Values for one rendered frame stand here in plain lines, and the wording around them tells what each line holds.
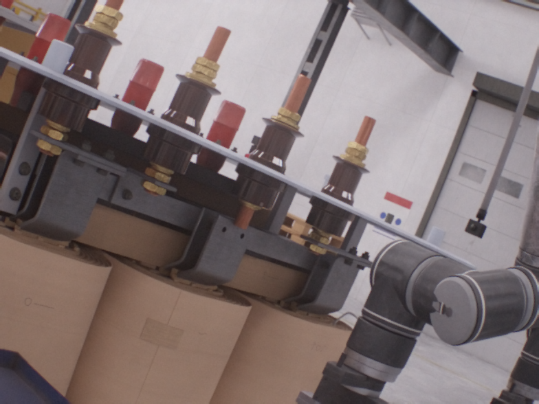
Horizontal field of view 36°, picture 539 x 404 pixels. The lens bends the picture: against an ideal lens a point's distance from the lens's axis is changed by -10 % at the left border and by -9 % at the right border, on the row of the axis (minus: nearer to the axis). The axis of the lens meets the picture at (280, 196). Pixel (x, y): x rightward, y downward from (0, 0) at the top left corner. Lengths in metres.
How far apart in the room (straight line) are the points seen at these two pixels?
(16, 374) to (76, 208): 0.35
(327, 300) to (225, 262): 0.41
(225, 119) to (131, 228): 0.64
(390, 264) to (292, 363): 0.79
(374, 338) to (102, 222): 0.63
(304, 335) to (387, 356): 0.75
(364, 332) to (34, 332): 0.59
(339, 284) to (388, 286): 0.83
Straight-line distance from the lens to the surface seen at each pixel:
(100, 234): 1.75
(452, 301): 1.28
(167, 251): 1.88
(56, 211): 1.54
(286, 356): 2.12
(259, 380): 2.12
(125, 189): 1.68
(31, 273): 1.51
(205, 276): 1.86
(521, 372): 2.01
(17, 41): 6.63
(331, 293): 2.20
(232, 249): 1.87
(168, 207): 1.78
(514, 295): 1.32
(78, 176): 1.54
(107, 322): 1.78
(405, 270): 1.37
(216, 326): 1.87
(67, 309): 1.59
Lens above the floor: 1.33
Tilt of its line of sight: level
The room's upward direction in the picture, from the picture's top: 23 degrees clockwise
